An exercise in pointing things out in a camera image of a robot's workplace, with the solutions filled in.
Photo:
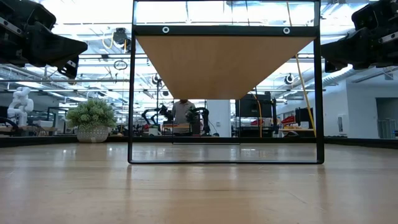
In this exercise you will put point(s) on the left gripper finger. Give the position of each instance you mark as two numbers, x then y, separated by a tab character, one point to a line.
56	46
71	67

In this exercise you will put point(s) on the person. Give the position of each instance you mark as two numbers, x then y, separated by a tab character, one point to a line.
182	112

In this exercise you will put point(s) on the black background robot arm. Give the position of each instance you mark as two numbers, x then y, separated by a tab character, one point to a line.
205	115
161	110

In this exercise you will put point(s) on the red background object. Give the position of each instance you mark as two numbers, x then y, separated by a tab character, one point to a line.
288	120

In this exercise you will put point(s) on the white humanoid robot figure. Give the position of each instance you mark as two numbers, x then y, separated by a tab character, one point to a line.
21	104

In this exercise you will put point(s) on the black aluminium table frame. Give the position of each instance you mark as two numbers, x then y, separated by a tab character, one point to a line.
46	140

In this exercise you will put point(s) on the black monitor on stand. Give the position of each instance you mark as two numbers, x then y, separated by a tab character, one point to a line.
248	107

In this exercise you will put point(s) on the green potted plant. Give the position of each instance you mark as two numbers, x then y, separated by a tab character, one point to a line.
91	115

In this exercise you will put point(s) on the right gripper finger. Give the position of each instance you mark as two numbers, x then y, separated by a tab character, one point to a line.
332	66
348	49

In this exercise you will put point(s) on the wooden shelf black metal frame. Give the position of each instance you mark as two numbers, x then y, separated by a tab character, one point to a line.
217	68

